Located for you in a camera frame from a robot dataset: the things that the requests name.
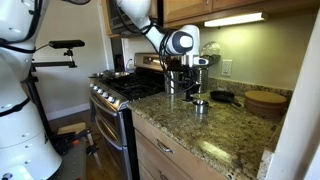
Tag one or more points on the black stereo camera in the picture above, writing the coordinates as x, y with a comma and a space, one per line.
66, 44

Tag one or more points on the steel frying pan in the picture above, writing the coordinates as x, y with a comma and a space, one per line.
113, 74

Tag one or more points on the small wooden board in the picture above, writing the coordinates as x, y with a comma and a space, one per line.
71, 128

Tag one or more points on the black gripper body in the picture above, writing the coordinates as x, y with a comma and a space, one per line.
188, 76

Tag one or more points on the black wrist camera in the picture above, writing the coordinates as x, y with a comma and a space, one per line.
173, 68

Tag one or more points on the wooden upper cabinet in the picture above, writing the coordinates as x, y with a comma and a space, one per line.
190, 6

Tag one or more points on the stainless gas range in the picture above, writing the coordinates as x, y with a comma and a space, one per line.
110, 133

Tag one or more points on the empty steel canister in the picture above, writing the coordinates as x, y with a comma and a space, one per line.
170, 83

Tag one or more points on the round mesh strainer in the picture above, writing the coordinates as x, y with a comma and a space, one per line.
211, 49

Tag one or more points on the under-cabinet light bar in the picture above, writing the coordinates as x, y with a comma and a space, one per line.
235, 19

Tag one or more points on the black clamp tool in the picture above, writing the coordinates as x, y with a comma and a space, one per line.
66, 140

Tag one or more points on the black cast iron skillet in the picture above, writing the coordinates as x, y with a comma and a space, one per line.
222, 96

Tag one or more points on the white wall outlet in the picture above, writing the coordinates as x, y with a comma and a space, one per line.
226, 67

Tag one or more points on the stack of wooden boards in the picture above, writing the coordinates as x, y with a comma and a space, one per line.
265, 100

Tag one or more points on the steel utensil canister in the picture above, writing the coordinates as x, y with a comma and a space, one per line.
203, 81

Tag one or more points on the black camera stand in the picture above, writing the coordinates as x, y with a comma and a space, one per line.
50, 63

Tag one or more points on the gray robot base platform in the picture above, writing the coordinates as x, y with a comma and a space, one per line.
71, 163

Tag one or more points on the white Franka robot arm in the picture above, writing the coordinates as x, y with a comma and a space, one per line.
20, 133

